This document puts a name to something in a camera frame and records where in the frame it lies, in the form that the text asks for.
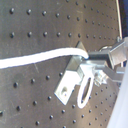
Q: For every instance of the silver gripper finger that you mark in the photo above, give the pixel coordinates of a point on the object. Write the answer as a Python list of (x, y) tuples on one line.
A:
[(114, 55), (99, 74)]

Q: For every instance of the black perforated breadboard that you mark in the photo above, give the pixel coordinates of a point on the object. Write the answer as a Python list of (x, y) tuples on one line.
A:
[(27, 27)]

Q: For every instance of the silver metal cable clip bracket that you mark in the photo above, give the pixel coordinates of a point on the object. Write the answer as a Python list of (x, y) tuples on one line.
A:
[(72, 76)]

